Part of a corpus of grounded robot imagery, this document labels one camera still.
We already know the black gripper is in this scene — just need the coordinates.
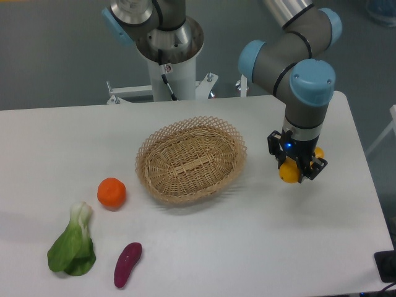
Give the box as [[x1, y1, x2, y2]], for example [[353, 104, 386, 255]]
[[267, 131, 327, 183]]

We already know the yellow mango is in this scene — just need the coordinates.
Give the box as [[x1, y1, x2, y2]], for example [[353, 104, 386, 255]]
[[279, 147, 327, 183]]

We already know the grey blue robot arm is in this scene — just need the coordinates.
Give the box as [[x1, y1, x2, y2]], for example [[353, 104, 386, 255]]
[[101, 1, 342, 183]]

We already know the woven wicker basket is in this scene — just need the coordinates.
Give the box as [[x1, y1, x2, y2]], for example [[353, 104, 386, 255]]
[[136, 116, 247, 205]]

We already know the black device at table edge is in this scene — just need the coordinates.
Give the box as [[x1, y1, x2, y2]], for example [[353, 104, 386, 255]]
[[374, 250, 395, 283]]

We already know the blue object top right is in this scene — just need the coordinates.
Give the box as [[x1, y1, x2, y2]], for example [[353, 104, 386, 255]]
[[366, 0, 395, 28]]

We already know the orange persimmon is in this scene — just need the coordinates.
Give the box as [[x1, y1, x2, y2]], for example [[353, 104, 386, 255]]
[[97, 178, 126, 208]]

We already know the purple sweet potato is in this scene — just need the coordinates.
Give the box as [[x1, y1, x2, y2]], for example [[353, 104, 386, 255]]
[[113, 243, 142, 288]]

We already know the green bok choy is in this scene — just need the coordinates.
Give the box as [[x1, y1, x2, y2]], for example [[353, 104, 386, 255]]
[[47, 202, 96, 276]]

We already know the white frame at right edge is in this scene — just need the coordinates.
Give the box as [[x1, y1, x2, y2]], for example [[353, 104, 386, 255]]
[[365, 105, 395, 157]]

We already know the black cable on pedestal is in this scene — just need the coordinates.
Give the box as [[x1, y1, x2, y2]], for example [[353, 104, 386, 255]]
[[158, 49, 179, 101]]

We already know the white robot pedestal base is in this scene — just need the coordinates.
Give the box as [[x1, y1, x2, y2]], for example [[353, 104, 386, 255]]
[[106, 15, 248, 105]]

